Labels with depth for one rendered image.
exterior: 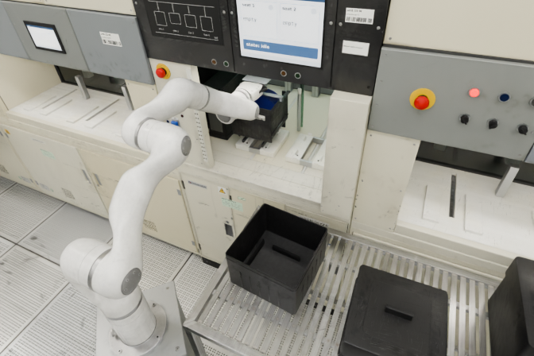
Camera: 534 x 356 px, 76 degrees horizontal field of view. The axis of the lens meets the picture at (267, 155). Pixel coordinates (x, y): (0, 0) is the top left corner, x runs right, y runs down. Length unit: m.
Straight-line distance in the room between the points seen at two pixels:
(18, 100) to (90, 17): 1.29
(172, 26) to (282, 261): 0.97
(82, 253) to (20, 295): 1.70
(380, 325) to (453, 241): 0.45
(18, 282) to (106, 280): 1.83
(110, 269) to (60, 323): 1.51
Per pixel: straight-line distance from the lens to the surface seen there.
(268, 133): 1.60
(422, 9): 1.03
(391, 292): 1.28
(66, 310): 2.52
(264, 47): 1.17
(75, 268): 1.07
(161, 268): 2.43
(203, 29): 1.27
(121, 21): 1.49
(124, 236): 1.01
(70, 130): 2.28
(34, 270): 2.82
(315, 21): 1.08
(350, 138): 1.16
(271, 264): 1.40
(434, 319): 1.28
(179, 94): 1.07
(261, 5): 1.13
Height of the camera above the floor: 1.94
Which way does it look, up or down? 39 degrees down
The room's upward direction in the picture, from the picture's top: 3 degrees counter-clockwise
